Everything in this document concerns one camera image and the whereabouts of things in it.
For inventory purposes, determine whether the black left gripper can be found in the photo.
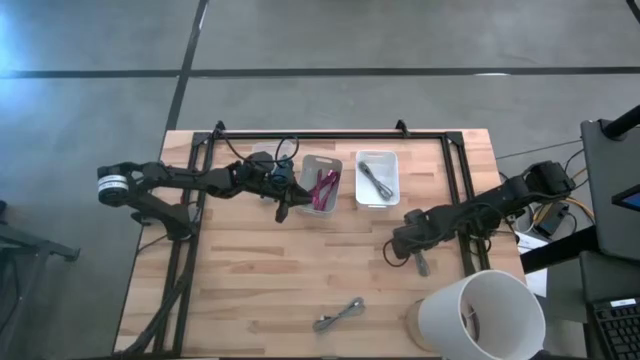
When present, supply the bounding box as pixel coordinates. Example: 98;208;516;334
234;162;315;225

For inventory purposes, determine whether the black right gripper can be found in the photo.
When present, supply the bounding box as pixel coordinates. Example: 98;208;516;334
390;208;452;270

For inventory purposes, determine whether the blue white braided USB cable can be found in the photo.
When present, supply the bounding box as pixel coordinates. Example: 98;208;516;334
273;158;297;188

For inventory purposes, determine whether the beige plastic bin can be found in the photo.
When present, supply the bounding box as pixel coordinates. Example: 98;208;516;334
295;153;345;218

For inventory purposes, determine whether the clear plastic bin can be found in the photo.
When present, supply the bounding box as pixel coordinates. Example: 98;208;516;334
251;140;298;175

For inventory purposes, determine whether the white plastic bin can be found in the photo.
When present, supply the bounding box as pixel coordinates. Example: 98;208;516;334
354;149;402;211

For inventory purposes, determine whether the white paper sheet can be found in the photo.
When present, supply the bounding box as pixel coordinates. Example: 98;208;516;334
514;231;550;299

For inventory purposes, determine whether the black power supply box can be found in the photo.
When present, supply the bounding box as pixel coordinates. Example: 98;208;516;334
531;201;570;239

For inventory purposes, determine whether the black keyboard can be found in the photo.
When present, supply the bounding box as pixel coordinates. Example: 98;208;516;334
591;296;640;360

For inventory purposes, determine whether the tablet screen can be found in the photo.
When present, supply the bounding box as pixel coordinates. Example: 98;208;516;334
610;184;640;213

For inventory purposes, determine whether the black pole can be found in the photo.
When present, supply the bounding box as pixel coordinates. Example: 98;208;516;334
601;104;640;142

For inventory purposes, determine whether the black floor stand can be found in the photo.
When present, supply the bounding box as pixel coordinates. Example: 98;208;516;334
0;199;82;347

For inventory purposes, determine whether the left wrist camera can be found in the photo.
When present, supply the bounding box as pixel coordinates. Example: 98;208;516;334
246;150;277;174

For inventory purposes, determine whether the black aluminium table frame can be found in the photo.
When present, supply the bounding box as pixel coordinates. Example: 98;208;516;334
111;119;495;359

